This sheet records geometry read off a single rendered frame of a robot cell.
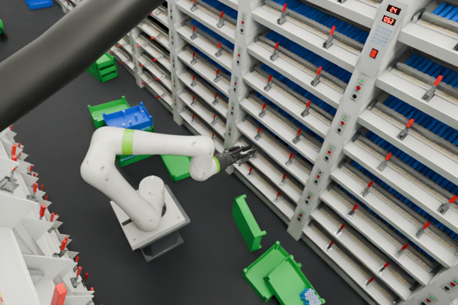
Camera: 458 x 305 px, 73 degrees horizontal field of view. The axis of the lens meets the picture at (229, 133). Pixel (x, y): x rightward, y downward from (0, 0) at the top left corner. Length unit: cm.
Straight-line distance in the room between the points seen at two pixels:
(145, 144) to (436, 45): 113
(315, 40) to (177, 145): 76
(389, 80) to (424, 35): 19
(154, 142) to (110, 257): 97
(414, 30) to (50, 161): 246
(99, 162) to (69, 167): 134
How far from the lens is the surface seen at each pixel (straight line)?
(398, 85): 130
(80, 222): 231
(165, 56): 266
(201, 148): 138
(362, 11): 130
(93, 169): 130
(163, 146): 139
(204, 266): 205
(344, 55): 138
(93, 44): 17
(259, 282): 204
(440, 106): 128
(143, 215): 153
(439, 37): 124
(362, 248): 191
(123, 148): 140
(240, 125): 204
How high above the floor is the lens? 189
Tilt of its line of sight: 43 degrees down
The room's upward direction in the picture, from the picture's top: 7 degrees clockwise
